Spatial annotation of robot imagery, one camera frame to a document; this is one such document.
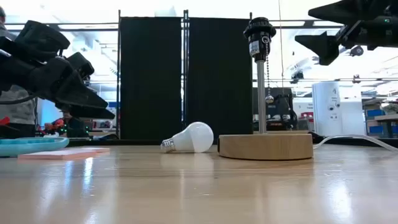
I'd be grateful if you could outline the black divider panel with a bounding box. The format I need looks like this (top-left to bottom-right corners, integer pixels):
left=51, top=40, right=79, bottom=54
left=185, top=9, right=254, bottom=140
left=116, top=9, right=186, bottom=140

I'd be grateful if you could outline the black table edge rail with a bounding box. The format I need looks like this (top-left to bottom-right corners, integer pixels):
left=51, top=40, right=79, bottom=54
left=67, top=136, right=398, bottom=149

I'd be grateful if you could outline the black background machine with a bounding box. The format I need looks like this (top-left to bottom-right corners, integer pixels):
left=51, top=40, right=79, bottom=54
left=253, top=86, right=299, bottom=131

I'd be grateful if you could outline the teal plastic tray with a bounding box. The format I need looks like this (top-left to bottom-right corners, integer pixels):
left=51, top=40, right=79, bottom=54
left=0, top=136, right=70, bottom=157

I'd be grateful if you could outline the pink sticky note pad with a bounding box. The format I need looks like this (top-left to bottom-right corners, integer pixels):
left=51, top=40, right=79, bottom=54
left=60, top=146, right=111, bottom=154
left=17, top=148, right=98, bottom=161

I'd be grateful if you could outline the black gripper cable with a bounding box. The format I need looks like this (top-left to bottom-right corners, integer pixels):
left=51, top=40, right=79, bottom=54
left=0, top=93, right=40, bottom=105

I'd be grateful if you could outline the person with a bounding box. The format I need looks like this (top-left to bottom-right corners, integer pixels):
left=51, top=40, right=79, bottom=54
left=60, top=108, right=91, bottom=138
left=0, top=6, right=38, bottom=139

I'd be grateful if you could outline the shelf with blue bins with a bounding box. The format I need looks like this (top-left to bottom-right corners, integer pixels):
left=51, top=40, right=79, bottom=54
left=362, top=98, right=398, bottom=138

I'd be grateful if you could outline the white air purifier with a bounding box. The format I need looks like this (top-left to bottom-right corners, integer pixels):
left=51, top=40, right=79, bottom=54
left=312, top=81, right=344, bottom=137

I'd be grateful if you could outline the thin hanging cord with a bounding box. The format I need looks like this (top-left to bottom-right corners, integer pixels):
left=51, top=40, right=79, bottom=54
left=277, top=0, right=285, bottom=94

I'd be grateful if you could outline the black ceiling light beam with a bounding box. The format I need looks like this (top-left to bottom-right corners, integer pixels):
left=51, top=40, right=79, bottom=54
left=0, top=18, right=315, bottom=32

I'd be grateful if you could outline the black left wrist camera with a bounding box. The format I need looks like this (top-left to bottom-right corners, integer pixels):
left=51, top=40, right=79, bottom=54
left=14, top=20, right=71, bottom=62

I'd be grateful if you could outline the wooden base table lamp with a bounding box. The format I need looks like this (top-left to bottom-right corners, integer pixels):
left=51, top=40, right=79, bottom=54
left=217, top=17, right=314, bottom=161

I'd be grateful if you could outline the clear lamp power cable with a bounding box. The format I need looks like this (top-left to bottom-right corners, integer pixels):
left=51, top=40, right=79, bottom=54
left=312, top=134, right=398, bottom=153

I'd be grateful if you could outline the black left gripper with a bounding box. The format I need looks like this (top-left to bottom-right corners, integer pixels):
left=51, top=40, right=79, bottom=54
left=0, top=36, right=116, bottom=119

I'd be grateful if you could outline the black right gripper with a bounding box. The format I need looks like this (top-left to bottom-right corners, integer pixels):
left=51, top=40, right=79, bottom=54
left=294, top=0, right=398, bottom=66

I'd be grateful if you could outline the red printed box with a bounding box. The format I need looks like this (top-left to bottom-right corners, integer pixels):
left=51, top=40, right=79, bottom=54
left=300, top=111, right=314, bottom=124

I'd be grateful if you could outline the white LED lightbulb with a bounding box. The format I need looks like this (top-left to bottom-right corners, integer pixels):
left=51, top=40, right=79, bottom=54
left=160, top=121, right=215, bottom=154

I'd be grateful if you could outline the light wood laminate desk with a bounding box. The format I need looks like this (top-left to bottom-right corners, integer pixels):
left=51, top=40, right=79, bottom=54
left=267, top=129, right=310, bottom=135

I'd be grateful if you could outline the black ceiling camera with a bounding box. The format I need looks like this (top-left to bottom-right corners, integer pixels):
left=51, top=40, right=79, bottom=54
left=290, top=70, right=305, bottom=85
left=349, top=45, right=364, bottom=57

